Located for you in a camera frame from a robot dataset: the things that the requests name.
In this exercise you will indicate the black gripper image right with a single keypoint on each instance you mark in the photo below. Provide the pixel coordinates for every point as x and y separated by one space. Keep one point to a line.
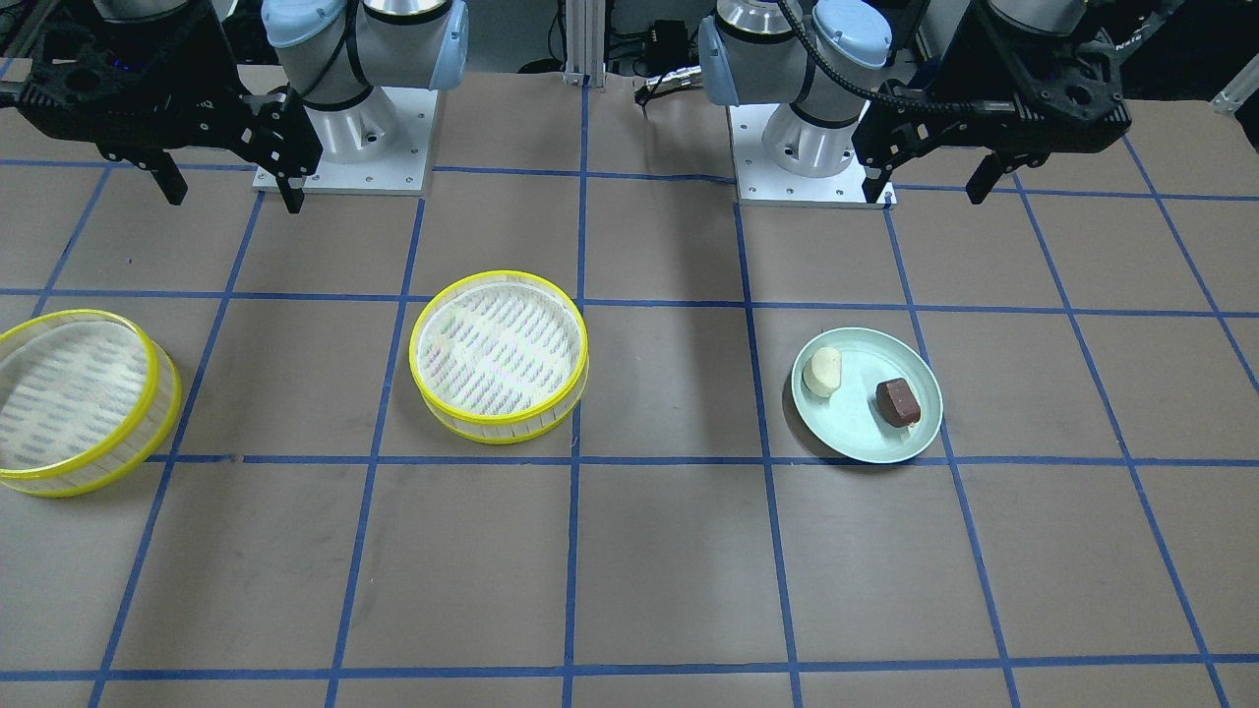
888 133

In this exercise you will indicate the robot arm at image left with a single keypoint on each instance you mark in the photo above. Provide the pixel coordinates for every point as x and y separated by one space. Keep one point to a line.
335 52

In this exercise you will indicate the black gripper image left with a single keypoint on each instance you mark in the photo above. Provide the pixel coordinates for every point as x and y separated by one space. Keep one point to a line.
278 136

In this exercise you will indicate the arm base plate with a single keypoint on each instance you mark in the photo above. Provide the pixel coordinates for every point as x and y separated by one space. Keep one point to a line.
782 160
393 147

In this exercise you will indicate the yellow steamer basket centre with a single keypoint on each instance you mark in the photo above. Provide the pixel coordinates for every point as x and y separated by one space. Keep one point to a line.
500 357

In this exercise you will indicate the white steamed bun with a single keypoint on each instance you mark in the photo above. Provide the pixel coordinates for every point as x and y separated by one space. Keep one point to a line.
822 372

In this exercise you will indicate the aluminium frame post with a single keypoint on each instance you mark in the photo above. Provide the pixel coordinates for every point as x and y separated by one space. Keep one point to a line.
585 43

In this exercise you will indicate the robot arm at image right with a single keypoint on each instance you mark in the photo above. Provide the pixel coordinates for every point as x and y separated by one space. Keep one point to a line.
827 63

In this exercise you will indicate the brown chocolate bun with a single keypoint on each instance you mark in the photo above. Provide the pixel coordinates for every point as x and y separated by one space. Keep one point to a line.
897 403

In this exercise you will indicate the light green plate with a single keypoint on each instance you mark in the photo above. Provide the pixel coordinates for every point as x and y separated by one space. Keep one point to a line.
849 419

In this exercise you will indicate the yellow steamer basket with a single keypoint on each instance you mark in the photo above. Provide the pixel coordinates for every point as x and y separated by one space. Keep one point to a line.
500 357
86 397

